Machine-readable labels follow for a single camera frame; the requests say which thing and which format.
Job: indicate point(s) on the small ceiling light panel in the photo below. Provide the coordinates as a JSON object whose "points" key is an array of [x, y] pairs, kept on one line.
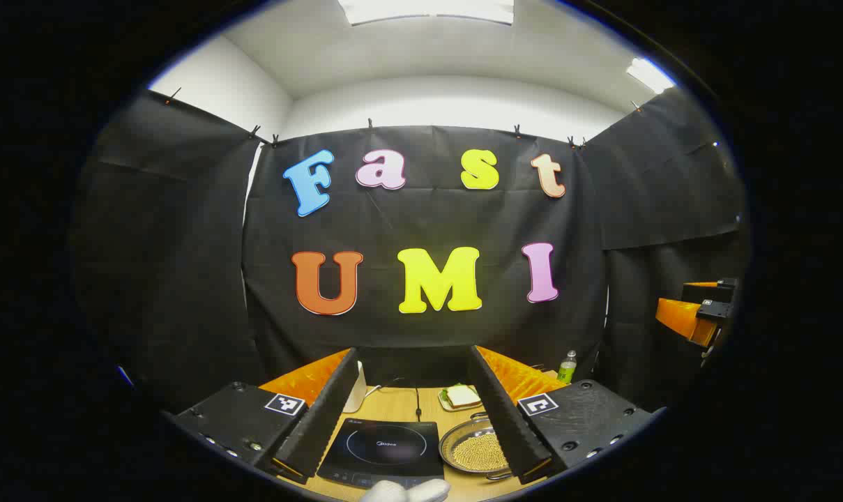
{"points": [[650, 75]]}

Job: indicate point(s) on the black induction cooktop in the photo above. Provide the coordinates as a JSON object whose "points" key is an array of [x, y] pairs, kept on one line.
{"points": [[393, 446]]}

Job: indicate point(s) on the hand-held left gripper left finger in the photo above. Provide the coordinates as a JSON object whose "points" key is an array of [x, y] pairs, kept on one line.
{"points": [[323, 411]]}

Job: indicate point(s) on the pile of soybeans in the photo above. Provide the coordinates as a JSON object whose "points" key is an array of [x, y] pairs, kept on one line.
{"points": [[477, 453]]}

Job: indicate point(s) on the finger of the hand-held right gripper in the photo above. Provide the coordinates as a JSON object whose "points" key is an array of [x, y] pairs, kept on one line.
{"points": [[707, 293], [679, 317]]}

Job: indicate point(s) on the white toaster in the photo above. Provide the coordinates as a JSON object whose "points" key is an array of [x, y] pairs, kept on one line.
{"points": [[357, 394]]}

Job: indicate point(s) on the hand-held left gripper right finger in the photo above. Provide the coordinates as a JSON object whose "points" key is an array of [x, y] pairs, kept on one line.
{"points": [[508, 418]]}

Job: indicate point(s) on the stainless steel pot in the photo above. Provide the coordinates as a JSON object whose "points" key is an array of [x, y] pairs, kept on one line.
{"points": [[463, 446]]}

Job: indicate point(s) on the green drink bottle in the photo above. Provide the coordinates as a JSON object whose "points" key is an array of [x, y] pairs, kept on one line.
{"points": [[567, 369]]}

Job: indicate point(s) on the white rectangular plate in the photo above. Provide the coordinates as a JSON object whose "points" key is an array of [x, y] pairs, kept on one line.
{"points": [[449, 406]]}

